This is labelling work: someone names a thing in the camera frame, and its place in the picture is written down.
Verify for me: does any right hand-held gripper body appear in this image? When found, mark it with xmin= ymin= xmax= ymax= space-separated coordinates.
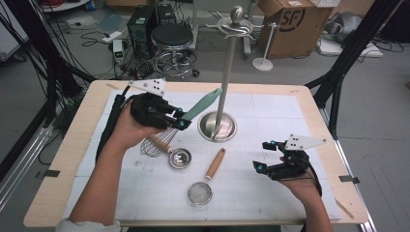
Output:
xmin=269 ymin=133 xmax=328 ymax=182

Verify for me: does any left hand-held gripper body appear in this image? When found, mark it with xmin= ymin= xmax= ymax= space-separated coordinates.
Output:
xmin=128 ymin=77 xmax=178 ymax=131

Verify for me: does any steel whisk teal handle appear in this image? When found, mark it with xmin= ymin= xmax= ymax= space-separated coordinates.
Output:
xmin=139 ymin=87 xmax=223 ymax=159

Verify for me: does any steel egg separator wooden handle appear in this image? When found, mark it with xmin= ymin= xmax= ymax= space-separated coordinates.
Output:
xmin=146 ymin=131 xmax=193 ymax=170

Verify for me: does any mesh strainer wooden handle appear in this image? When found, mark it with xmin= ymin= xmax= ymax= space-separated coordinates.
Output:
xmin=187 ymin=147 xmax=227 ymax=207

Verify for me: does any steel utensil rack stand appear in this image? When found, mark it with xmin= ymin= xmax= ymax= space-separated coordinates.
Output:
xmin=196 ymin=5 xmax=265 ymax=144

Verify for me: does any person's right hand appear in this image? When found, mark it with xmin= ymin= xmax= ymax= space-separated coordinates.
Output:
xmin=278 ymin=159 xmax=319 ymax=207

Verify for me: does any person's left hand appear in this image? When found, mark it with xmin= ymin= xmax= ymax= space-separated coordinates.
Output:
xmin=107 ymin=103 xmax=162 ymax=153

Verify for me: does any black tape strip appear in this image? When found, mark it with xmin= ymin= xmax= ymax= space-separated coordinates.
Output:
xmin=34 ymin=169 xmax=62 ymax=180
xmin=337 ymin=174 xmax=361 ymax=185

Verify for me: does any white power supply unit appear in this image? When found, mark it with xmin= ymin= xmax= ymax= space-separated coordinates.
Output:
xmin=111 ymin=39 xmax=127 ymax=66

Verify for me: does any black round stool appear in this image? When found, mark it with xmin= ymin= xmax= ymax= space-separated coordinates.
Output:
xmin=150 ymin=22 xmax=201 ymax=81

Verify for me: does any black computer tower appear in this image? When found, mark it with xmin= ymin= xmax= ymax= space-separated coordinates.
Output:
xmin=126 ymin=4 xmax=159 ymax=60

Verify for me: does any white power strip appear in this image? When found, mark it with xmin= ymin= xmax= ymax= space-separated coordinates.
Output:
xmin=102 ymin=30 xmax=124 ymax=44

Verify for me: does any white thin stand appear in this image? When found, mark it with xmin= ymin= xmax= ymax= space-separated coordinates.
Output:
xmin=251 ymin=21 xmax=280 ymax=73

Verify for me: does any small black computer case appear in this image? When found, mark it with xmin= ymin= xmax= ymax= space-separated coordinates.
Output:
xmin=156 ymin=3 xmax=178 ymax=27

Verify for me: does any cardboard box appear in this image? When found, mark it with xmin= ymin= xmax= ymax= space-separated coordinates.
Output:
xmin=256 ymin=0 xmax=335 ymax=60

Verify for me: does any white flat board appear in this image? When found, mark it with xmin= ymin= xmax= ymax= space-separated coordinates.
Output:
xmin=316 ymin=37 xmax=385 ymax=59

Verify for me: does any person's white sleeve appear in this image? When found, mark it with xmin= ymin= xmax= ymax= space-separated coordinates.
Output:
xmin=55 ymin=217 xmax=123 ymax=232

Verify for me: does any white round table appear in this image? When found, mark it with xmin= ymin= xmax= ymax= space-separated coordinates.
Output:
xmin=41 ymin=0 xmax=92 ymax=14

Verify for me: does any grey plastic housing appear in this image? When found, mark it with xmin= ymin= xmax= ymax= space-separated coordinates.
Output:
xmin=323 ymin=11 xmax=365 ymax=45

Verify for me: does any black sleeved cable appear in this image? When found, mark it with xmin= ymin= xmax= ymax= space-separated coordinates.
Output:
xmin=304 ymin=159 xmax=324 ymax=198
xmin=95 ymin=85 xmax=135 ymax=162

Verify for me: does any aluminium rail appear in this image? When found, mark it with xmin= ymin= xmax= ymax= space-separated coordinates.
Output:
xmin=318 ymin=107 xmax=379 ymax=232
xmin=0 ymin=124 xmax=55 ymax=212

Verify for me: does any bundle of black cables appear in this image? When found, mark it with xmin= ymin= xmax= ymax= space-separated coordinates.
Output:
xmin=0 ymin=13 xmax=85 ymax=130

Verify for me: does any black metal frame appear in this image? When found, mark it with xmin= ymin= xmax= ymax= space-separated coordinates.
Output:
xmin=304 ymin=0 xmax=404 ymax=141
xmin=0 ymin=0 xmax=97 ymax=182

